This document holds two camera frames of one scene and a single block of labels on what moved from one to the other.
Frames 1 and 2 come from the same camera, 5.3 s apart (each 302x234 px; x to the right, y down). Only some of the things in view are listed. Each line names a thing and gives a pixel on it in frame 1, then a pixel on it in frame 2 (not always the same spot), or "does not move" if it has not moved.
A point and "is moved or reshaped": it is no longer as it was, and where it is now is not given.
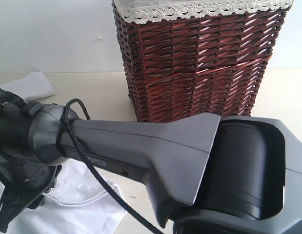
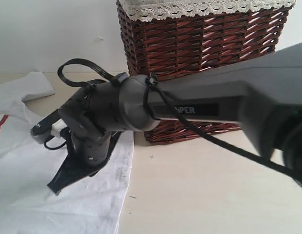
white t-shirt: [77, 202] is moved or reshaped
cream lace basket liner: [137, 11] does not move
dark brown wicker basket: [189, 68] does not move
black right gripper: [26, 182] to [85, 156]
